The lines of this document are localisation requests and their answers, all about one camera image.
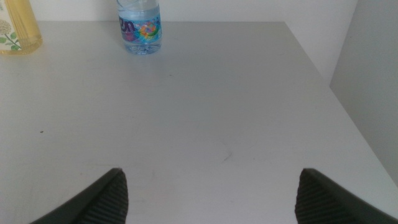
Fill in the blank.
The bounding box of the clear water bottle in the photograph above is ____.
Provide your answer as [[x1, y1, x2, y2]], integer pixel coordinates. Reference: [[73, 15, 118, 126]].
[[116, 0, 162, 55]]

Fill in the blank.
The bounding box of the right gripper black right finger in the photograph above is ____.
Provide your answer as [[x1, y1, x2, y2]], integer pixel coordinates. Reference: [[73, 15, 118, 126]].
[[294, 168, 398, 224]]

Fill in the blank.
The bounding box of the yellow tea bottle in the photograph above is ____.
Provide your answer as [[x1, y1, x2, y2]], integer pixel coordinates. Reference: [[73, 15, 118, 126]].
[[0, 0, 44, 56]]

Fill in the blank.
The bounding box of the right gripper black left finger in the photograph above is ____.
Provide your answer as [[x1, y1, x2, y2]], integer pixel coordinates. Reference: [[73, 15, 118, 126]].
[[29, 167, 129, 224]]

